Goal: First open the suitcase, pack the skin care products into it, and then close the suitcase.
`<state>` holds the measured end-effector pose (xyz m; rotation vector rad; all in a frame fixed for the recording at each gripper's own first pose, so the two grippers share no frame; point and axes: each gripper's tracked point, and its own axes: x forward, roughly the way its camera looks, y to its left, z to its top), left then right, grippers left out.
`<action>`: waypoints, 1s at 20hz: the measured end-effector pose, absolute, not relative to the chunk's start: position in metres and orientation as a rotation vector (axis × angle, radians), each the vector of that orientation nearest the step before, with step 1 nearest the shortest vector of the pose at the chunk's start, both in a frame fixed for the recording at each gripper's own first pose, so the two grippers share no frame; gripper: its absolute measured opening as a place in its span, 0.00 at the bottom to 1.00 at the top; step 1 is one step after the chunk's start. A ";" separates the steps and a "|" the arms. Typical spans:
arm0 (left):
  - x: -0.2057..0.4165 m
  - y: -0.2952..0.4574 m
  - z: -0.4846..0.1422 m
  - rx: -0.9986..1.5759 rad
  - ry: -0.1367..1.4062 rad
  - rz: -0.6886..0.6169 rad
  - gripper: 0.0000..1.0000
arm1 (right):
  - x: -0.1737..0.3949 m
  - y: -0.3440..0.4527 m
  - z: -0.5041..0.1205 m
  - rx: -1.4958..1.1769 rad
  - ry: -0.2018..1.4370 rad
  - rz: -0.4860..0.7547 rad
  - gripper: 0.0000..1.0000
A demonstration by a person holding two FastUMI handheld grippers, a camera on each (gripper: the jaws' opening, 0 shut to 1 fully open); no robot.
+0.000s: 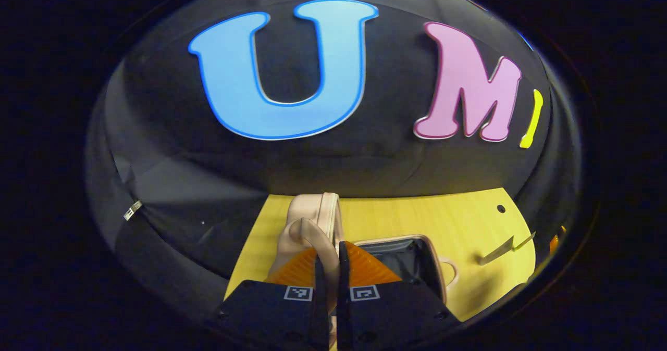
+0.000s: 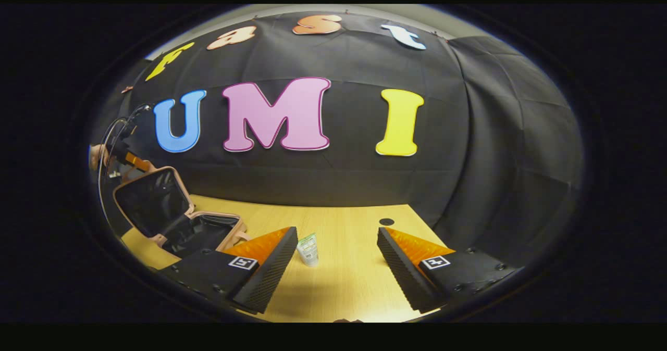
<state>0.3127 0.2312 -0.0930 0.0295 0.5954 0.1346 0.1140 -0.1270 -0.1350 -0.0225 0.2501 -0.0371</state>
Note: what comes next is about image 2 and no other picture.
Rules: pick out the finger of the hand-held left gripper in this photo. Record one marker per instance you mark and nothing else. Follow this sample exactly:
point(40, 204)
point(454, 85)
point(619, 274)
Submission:
point(138, 162)

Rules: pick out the pink scalloped suitcase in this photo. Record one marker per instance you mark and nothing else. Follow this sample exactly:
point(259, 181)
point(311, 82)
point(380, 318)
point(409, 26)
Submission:
point(156, 200)

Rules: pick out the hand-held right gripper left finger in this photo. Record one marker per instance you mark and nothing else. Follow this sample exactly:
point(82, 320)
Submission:
point(273, 273)

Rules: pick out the black backdrop cloth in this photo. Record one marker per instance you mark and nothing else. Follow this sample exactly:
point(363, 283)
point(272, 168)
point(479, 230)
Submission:
point(354, 184)

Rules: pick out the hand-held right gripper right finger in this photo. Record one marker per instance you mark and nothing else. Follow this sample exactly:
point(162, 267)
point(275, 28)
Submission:
point(398, 275)

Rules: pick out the white tube with green end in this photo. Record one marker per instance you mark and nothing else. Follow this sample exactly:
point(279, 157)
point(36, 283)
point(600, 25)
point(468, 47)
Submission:
point(308, 251)

